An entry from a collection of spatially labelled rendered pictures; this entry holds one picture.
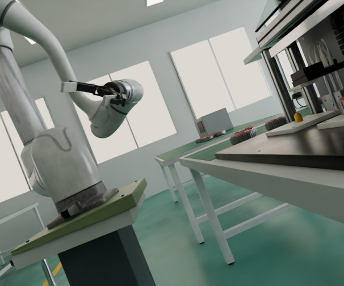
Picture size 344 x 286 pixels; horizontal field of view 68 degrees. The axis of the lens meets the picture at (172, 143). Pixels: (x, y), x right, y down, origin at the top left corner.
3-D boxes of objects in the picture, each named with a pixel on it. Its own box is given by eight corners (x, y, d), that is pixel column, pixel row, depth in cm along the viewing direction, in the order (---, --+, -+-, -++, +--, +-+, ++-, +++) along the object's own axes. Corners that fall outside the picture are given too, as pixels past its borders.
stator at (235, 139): (239, 144, 104) (235, 136, 104) (227, 146, 115) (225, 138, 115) (261, 135, 107) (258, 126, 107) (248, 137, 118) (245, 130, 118)
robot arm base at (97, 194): (38, 236, 67) (29, 217, 67) (73, 212, 89) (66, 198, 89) (99, 206, 66) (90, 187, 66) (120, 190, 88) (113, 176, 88)
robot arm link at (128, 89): (135, 83, 97) (129, 83, 91) (129, 106, 99) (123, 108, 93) (113, 76, 98) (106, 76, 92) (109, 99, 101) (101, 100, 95)
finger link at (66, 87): (78, 82, 80) (75, 81, 80) (63, 82, 73) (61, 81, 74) (76, 92, 81) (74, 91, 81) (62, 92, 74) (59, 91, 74)
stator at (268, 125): (268, 131, 109) (265, 123, 109) (265, 130, 120) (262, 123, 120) (294, 122, 106) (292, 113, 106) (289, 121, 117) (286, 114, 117)
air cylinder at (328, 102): (346, 108, 71) (339, 90, 71) (327, 113, 78) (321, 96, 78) (361, 102, 72) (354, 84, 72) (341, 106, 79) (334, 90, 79)
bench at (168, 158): (196, 248, 202) (162, 161, 202) (172, 202, 386) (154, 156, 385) (315, 194, 214) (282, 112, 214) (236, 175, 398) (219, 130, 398)
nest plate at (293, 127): (294, 133, 65) (292, 128, 65) (266, 136, 80) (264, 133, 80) (343, 112, 67) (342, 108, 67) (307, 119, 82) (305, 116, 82)
